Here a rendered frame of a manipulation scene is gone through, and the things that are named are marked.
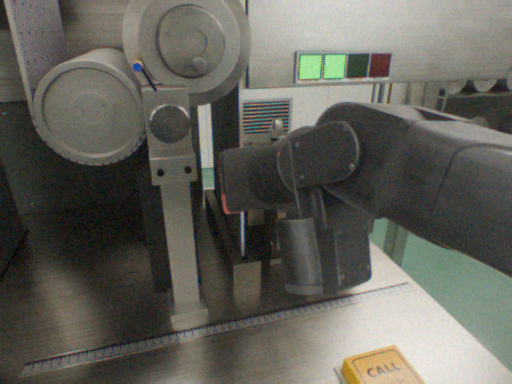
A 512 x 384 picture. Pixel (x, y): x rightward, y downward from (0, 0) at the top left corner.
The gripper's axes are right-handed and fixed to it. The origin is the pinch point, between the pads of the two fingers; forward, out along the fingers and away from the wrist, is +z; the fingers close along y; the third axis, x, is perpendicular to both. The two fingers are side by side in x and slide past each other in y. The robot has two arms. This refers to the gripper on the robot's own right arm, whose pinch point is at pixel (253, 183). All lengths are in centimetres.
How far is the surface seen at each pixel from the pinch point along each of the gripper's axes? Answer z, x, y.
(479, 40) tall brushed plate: 26, 32, 69
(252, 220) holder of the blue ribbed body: 8.0, -5.1, 1.2
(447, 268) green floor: 129, -52, 142
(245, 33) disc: -4.9, 17.7, -0.1
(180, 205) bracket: 0.0, -1.8, -9.5
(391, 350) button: -7.4, -21.4, 12.4
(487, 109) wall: 273, 75, 351
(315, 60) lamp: 26.4, 27.7, 23.8
